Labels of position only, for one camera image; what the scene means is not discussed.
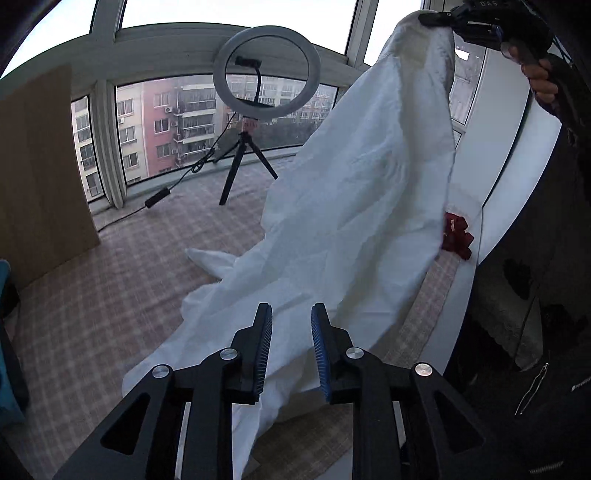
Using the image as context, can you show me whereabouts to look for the black ring light cable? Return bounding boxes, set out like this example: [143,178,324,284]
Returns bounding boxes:
[95,111,241,232]

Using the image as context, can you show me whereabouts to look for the white ring light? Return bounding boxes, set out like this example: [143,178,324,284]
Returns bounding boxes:
[212,25,321,124]

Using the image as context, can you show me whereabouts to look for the pale wooden board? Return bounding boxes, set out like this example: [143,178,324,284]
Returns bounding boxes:
[0,65,101,289]

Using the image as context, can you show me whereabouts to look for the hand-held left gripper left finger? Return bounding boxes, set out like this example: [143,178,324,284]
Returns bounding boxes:
[53,303,274,480]

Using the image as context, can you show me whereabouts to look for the person's black jacket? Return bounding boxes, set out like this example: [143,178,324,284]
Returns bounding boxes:
[445,115,591,480]

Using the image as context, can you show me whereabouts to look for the black phone holder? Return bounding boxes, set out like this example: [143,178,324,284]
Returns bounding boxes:
[235,55,265,106]

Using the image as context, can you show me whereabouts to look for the person's right hand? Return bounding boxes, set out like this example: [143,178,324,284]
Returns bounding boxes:
[502,41,561,116]

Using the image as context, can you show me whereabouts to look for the person's right forearm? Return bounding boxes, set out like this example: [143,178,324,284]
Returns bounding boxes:
[547,46,591,144]

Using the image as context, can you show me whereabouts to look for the white trousers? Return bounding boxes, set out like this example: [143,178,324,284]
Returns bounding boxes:
[122,9,462,480]

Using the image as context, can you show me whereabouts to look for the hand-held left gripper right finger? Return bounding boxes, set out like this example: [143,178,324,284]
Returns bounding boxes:
[311,303,532,480]

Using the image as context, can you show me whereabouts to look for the red cloth item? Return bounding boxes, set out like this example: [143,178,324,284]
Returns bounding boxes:
[441,211,475,261]

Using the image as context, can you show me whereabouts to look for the white window frame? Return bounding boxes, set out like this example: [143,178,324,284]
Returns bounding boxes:
[0,0,490,213]

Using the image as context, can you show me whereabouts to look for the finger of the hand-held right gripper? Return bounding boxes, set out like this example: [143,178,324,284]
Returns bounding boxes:
[418,9,462,29]

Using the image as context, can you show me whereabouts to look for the teal folded garment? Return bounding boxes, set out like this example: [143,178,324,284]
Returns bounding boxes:
[0,260,26,425]

